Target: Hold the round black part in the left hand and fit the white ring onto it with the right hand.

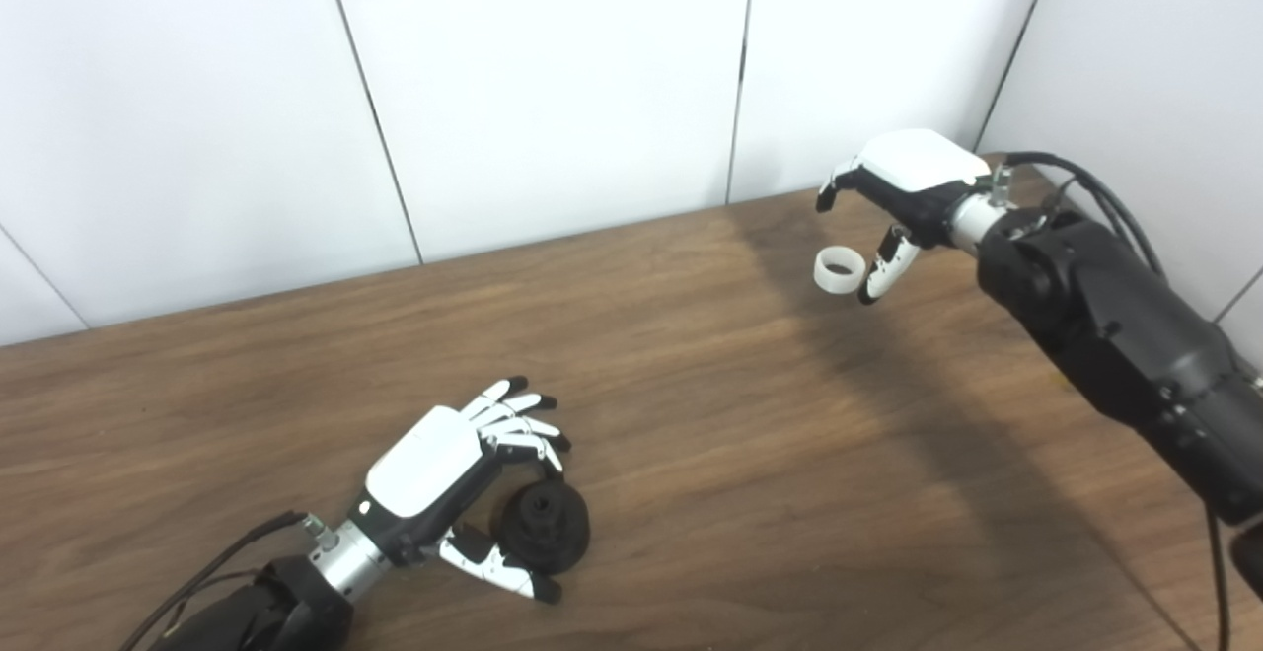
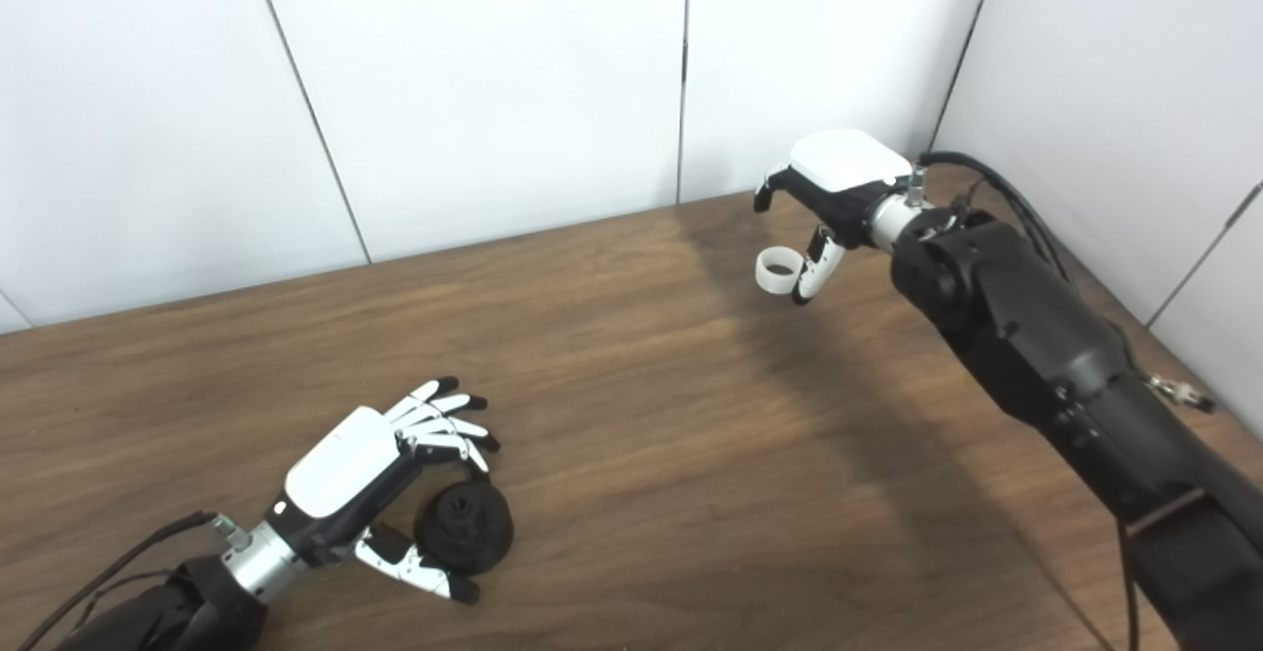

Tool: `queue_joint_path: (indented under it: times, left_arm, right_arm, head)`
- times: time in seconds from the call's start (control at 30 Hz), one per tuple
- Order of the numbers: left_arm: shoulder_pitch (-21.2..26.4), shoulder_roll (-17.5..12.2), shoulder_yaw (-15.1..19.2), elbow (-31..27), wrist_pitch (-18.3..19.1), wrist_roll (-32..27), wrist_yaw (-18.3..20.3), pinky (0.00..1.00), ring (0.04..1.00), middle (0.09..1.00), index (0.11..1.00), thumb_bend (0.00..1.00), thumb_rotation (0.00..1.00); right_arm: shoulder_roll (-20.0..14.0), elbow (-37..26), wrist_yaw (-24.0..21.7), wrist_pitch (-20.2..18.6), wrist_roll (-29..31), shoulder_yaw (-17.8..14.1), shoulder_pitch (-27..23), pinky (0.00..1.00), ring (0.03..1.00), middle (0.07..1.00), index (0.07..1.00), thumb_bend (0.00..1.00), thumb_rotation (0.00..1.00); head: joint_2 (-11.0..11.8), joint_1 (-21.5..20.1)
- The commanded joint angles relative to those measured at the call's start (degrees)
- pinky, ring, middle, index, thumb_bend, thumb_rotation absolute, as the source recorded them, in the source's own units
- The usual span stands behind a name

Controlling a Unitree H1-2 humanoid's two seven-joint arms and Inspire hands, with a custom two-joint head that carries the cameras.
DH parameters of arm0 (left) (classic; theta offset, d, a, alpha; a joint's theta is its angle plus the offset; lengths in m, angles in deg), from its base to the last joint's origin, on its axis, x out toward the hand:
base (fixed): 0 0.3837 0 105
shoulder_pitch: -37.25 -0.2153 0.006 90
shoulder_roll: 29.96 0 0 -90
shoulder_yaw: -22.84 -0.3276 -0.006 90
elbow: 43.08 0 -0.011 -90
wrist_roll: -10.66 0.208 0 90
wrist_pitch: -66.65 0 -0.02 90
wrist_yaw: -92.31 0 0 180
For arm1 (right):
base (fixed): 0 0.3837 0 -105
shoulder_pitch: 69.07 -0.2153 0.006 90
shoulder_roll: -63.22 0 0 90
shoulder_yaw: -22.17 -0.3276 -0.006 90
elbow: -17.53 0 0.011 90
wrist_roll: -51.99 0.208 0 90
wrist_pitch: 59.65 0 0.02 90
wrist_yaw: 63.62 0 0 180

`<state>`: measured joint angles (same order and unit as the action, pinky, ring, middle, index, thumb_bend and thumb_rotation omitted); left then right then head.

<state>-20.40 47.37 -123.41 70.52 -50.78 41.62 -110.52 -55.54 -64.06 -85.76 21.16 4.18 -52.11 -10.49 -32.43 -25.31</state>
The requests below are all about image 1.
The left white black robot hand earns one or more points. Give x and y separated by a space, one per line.
424 464

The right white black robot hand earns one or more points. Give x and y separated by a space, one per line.
918 163

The round black plastic part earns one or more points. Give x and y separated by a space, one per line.
557 533

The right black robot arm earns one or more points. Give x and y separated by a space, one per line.
1115 325

